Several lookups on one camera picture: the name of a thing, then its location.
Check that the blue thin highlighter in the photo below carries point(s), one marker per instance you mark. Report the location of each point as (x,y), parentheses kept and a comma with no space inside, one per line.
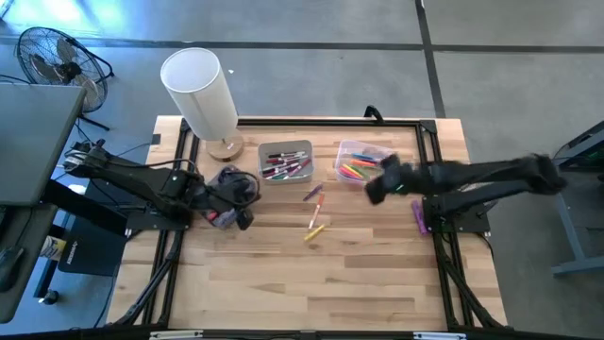
(363,156)

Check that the white cylindrical table lamp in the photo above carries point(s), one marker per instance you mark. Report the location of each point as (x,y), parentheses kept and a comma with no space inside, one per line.
(198,90)

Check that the orange dry-erase marker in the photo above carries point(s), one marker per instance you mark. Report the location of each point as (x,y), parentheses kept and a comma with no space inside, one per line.
(316,211)

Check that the black caster wheel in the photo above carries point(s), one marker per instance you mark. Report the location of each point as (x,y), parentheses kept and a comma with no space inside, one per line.
(49,297)

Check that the pink fat highlighter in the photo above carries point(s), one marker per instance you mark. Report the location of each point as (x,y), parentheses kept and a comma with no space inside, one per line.
(212,216)

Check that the red dry-erase marker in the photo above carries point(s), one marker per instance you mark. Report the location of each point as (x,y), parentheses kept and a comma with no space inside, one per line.
(283,160)

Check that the grey opaque bin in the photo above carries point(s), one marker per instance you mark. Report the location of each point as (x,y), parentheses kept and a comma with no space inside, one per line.
(283,145)

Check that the black floor fan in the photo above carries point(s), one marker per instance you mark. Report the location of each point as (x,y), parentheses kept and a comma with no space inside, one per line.
(61,71)

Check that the purple fat marker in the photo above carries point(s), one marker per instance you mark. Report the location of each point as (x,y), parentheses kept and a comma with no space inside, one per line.
(226,218)
(418,217)

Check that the yellow white packet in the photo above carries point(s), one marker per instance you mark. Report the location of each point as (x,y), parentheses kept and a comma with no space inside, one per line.
(53,248)

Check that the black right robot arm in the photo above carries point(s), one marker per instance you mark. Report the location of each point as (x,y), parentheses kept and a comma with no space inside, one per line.
(472,175)

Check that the smoky transparent bin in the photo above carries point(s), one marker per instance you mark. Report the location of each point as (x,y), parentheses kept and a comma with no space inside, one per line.
(222,226)

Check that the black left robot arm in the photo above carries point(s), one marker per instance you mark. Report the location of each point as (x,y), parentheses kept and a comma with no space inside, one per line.
(141,181)

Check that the grey desk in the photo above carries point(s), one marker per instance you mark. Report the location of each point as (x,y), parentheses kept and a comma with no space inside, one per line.
(33,141)

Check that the yellow thin highlighter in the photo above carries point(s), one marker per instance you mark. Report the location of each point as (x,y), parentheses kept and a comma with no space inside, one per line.
(353,170)
(314,232)

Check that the green thin highlighter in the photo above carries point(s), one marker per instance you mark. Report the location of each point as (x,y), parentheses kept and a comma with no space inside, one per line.
(365,170)

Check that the short purple marker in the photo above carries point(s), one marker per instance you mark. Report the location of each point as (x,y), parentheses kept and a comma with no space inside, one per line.
(313,192)

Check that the green dry-erase marker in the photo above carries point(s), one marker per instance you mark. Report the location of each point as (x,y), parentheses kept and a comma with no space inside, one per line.
(280,176)

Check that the black computer tower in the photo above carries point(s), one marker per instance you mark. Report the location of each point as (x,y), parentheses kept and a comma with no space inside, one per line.
(89,255)

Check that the black aluminium table frame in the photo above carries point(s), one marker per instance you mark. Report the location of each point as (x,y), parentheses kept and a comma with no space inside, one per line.
(330,122)

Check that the black desk beam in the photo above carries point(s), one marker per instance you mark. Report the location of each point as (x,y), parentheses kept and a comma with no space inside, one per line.
(80,205)

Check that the pink thin highlighter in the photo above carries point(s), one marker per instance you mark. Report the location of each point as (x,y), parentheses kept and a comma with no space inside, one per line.
(347,175)

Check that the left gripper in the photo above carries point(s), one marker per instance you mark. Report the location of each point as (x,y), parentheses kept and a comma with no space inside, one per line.
(231,191)

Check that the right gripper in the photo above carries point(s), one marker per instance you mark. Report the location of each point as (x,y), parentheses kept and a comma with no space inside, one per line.
(398,175)

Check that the black dry-erase marker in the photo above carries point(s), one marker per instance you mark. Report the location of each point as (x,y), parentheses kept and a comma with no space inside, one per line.
(285,155)

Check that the clear plastic bin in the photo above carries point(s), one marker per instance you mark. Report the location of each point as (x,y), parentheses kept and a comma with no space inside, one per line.
(342,146)

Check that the black hook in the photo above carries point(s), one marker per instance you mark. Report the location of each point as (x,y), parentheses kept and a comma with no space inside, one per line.
(374,113)

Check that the white label strip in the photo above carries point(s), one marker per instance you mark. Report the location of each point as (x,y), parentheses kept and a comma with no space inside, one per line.
(177,334)
(439,336)

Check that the grey metal stand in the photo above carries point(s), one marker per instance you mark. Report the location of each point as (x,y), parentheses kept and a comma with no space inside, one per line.
(566,222)

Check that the blue dry-erase marker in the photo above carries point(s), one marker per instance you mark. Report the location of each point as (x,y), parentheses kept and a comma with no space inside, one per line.
(278,168)

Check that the red-orange thin highlighter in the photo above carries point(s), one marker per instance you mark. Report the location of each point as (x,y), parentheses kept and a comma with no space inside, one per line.
(363,163)

